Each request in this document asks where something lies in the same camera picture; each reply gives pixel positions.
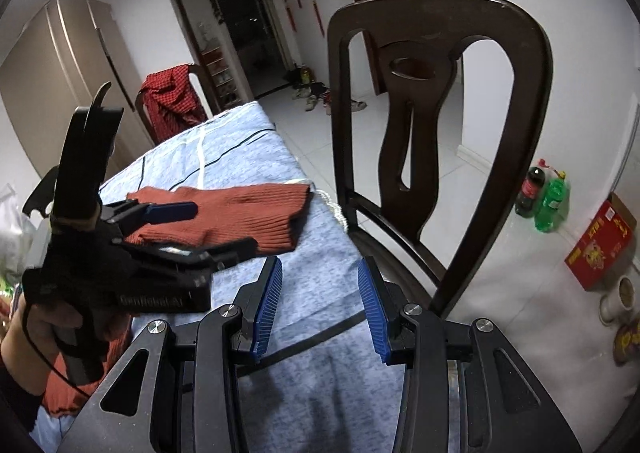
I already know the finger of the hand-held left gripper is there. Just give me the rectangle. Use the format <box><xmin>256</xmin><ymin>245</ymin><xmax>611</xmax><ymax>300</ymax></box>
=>
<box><xmin>126</xmin><ymin>238</ymin><xmax>259</xmax><ymax>280</ymax></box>
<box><xmin>102</xmin><ymin>199</ymin><xmax>199</xmax><ymax>237</ymax></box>

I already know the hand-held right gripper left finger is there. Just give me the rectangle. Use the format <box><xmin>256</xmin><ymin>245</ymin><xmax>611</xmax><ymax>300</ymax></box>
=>
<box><xmin>57</xmin><ymin>255</ymin><xmax>284</xmax><ymax>453</ymax></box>

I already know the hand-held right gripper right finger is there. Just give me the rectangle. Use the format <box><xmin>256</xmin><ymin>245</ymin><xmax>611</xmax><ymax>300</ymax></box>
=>
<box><xmin>356</xmin><ymin>255</ymin><xmax>583</xmax><ymax>453</ymax></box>

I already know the rust knit sweater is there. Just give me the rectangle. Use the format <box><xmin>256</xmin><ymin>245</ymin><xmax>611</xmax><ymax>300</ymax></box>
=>
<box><xmin>42</xmin><ymin>184</ymin><xmax>314</xmax><ymax>417</ymax></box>

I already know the person's left forearm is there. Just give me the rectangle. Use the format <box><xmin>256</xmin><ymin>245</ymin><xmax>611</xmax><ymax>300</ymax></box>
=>
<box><xmin>0</xmin><ymin>333</ymin><xmax>48</xmax><ymax>440</ymax></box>

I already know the person's left hand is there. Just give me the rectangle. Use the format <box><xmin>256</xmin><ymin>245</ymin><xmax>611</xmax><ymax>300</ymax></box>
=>
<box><xmin>7</xmin><ymin>305</ymin><xmax>84</xmax><ymax>375</ymax></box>

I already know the clear plastic bag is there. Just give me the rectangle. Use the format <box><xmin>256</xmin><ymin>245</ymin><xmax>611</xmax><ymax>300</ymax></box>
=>
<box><xmin>0</xmin><ymin>184</ymin><xmax>40</xmax><ymax>295</ymax></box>

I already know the light blue checked blanket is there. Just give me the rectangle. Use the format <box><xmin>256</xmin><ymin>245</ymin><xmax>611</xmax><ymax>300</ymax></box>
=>
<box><xmin>27</xmin><ymin>100</ymin><xmax>463</xmax><ymax>453</ymax></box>

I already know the red plaid shirt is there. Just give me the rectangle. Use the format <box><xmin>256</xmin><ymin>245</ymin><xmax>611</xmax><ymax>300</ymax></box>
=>
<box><xmin>137</xmin><ymin>65</ymin><xmax>209</xmax><ymax>144</ymax></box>

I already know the wooden chair with draped shirt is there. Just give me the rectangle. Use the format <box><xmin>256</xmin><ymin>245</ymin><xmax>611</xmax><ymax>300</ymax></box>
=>
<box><xmin>134</xmin><ymin>64</ymin><xmax>224</xmax><ymax>144</ymax></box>

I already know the shoe rack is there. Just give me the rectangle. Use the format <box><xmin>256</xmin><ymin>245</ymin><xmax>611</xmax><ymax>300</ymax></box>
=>
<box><xmin>200</xmin><ymin>45</ymin><xmax>242</xmax><ymax>110</ymax></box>

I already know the beige wardrobe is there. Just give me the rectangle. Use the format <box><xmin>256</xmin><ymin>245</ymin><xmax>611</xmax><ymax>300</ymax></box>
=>
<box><xmin>0</xmin><ymin>0</ymin><xmax>152</xmax><ymax>174</ymax></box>

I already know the dark cola bottle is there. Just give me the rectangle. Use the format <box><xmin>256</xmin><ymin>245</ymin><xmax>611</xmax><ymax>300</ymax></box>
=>
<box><xmin>515</xmin><ymin>164</ymin><xmax>549</xmax><ymax>220</ymax></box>

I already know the green plastic bottle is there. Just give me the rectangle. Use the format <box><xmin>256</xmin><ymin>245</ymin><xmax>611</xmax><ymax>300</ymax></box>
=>
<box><xmin>534</xmin><ymin>171</ymin><xmax>571</xmax><ymax>234</ymax></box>

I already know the red cardboard box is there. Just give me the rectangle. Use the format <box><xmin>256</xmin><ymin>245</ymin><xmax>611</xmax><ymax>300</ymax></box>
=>
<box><xmin>565</xmin><ymin>192</ymin><xmax>640</xmax><ymax>292</ymax></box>

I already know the white ceramic jar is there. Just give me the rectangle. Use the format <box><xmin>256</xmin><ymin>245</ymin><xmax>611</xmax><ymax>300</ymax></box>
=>
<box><xmin>599</xmin><ymin>275</ymin><xmax>640</xmax><ymax>325</ymax></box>

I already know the patterned round tin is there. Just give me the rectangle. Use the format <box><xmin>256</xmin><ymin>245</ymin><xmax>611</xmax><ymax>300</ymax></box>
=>
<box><xmin>612</xmin><ymin>323</ymin><xmax>640</xmax><ymax>367</ymax></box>

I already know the dark wooden chair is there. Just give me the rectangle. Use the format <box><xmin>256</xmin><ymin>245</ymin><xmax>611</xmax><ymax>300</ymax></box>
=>
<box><xmin>326</xmin><ymin>0</ymin><xmax>554</xmax><ymax>330</ymax></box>

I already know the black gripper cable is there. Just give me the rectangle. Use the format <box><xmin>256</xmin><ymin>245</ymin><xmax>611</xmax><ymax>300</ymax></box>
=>
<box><xmin>19</xmin><ymin>293</ymin><xmax>92</xmax><ymax>397</ymax></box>

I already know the doorway with wooden frame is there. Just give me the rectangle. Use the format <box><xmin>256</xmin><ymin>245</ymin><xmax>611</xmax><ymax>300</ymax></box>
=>
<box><xmin>202</xmin><ymin>0</ymin><xmax>294</xmax><ymax>100</ymax></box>

